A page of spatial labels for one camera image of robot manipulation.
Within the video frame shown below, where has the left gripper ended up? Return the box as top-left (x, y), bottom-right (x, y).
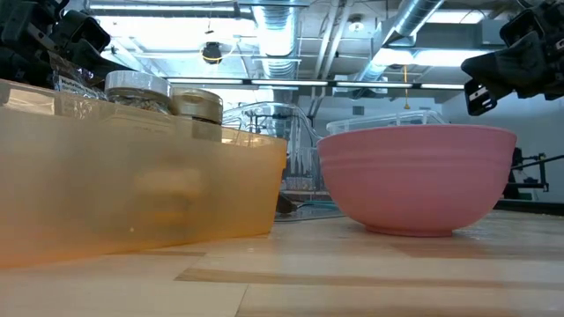
top-left (0, 0), bottom-right (136, 87)

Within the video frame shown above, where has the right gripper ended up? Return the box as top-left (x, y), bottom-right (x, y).
top-left (460, 0), bottom-right (564, 117)

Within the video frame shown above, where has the brown orange ramen packet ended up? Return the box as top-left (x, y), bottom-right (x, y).
top-left (47, 51), bottom-right (108, 101)

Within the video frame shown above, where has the bagel seasoning glass jar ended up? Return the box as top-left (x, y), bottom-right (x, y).
top-left (104, 70), bottom-right (173, 115)

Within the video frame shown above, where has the spice jar with red lid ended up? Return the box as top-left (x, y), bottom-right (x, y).
top-left (169, 86), bottom-right (225, 143)

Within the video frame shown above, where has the pink bowl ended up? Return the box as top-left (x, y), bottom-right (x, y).
top-left (316, 123), bottom-right (518, 238)

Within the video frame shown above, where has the dark horizontal ceiling pipe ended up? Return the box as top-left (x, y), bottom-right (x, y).
top-left (85, 0), bottom-right (255, 19)

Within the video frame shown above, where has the clear plastic bin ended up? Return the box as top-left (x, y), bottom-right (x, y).
top-left (325, 109), bottom-right (447, 136)
top-left (221, 101), bottom-right (347, 221)

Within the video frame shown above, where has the black round ceiling device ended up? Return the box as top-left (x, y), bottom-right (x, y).
top-left (200, 41), bottom-right (224, 66)

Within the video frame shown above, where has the orange translucent plastic bin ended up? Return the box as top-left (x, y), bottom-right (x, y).
top-left (0, 77), bottom-right (290, 270)

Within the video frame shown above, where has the long linear ceiling light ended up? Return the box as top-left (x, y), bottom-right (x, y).
top-left (162, 77), bottom-right (468, 92)

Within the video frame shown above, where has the grey rectangular ceiling duct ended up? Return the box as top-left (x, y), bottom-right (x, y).
top-left (413, 19), bottom-right (508, 49)

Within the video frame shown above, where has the yellow hanging cord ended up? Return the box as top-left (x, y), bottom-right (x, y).
top-left (402, 64), bottom-right (411, 110)

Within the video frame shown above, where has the black aluminium rig frame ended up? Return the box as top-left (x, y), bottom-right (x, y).
top-left (493, 147), bottom-right (564, 217)

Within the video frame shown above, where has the smooth silver spiral duct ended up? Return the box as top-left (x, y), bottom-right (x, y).
top-left (356, 0), bottom-right (446, 83)

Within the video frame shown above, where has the corrugated silver ventilation duct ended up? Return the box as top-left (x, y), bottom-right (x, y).
top-left (250, 0), bottom-right (301, 80)

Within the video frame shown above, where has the black spoon blue handle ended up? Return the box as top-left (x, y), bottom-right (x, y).
top-left (276, 193), bottom-right (338, 216)

